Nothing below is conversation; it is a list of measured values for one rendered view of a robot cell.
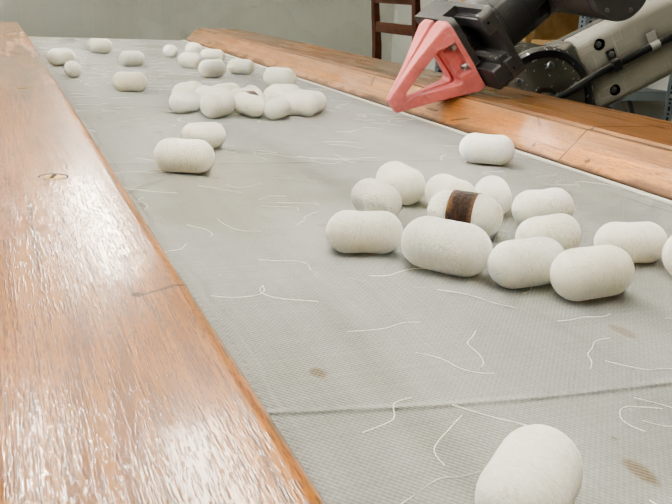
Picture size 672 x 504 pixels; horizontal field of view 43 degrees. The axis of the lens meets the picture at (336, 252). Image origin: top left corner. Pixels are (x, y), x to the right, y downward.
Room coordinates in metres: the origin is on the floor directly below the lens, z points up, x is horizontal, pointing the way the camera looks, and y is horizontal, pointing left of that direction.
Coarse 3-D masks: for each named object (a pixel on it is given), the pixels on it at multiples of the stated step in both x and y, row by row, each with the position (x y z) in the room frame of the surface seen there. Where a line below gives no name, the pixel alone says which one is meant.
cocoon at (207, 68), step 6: (204, 60) 1.01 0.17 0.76; (210, 60) 1.01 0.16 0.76; (216, 60) 1.02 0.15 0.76; (198, 66) 1.01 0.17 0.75; (204, 66) 1.00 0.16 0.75; (210, 66) 1.00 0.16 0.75; (216, 66) 1.01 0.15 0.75; (222, 66) 1.02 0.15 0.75; (204, 72) 1.00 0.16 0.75; (210, 72) 1.00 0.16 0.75; (216, 72) 1.01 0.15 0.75; (222, 72) 1.02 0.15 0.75
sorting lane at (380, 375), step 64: (256, 64) 1.22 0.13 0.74; (128, 128) 0.62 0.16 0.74; (256, 128) 0.65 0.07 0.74; (320, 128) 0.67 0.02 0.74; (384, 128) 0.69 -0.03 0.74; (448, 128) 0.70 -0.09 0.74; (128, 192) 0.42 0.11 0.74; (192, 192) 0.43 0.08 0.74; (256, 192) 0.44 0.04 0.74; (320, 192) 0.45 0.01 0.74; (512, 192) 0.47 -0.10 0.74; (576, 192) 0.48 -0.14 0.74; (640, 192) 0.48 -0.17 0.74; (192, 256) 0.32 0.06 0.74; (256, 256) 0.33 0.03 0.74; (320, 256) 0.33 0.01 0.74; (384, 256) 0.33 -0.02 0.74; (256, 320) 0.26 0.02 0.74; (320, 320) 0.26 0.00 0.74; (384, 320) 0.26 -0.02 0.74; (448, 320) 0.27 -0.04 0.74; (512, 320) 0.27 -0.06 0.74; (576, 320) 0.27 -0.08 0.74; (640, 320) 0.27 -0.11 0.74; (256, 384) 0.21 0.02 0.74; (320, 384) 0.21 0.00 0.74; (384, 384) 0.21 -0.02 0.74; (448, 384) 0.22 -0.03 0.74; (512, 384) 0.22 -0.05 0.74; (576, 384) 0.22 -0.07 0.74; (640, 384) 0.22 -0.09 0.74; (320, 448) 0.18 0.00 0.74; (384, 448) 0.18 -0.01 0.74; (448, 448) 0.18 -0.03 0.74; (640, 448) 0.19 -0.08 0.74
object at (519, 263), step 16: (512, 240) 0.30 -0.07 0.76; (528, 240) 0.30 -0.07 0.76; (544, 240) 0.31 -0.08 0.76; (496, 256) 0.30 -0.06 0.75; (512, 256) 0.30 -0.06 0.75; (528, 256) 0.30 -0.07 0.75; (544, 256) 0.30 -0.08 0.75; (496, 272) 0.30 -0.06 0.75; (512, 272) 0.29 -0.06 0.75; (528, 272) 0.29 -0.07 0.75; (544, 272) 0.30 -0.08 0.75; (512, 288) 0.30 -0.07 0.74
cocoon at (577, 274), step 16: (560, 256) 0.29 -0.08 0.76; (576, 256) 0.29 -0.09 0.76; (592, 256) 0.29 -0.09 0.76; (608, 256) 0.29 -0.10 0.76; (624, 256) 0.29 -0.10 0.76; (560, 272) 0.29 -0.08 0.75; (576, 272) 0.28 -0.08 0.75; (592, 272) 0.28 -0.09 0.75; (608, 272) 0.29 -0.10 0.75; (624, 272) 0.29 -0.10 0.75; (560, 288) 0.29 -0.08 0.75; (576, 288) 0.28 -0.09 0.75; (592, 288) 0.28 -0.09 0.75; (608, 288) 0.29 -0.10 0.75; (624, 288) 0.29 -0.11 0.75
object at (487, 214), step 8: (440, 192) 0.38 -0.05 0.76; (448, 192) 0.37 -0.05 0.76; (432, 200) 0.38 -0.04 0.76; (440, 200) 0.37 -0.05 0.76; (480, 200) 0.37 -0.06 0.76; (488, 200) 0.37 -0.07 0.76; (432, 208) 0.37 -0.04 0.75; (440, 208) 0.37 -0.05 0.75; (480, 208) 0.36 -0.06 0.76; (488, 208) 0.36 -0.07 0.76; (496, 208) 0.37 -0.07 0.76; (440, 216) 0.37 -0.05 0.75; (472, 216) 0.36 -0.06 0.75; (480, 216) 0.36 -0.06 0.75; (488, 216) 0.36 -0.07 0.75; (496, 216) 0.36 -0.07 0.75; (480, 224) 0.36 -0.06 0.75; (488, 224) 0.36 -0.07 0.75; (496, 224) 0.36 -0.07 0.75; (488, 232) 0.36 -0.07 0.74
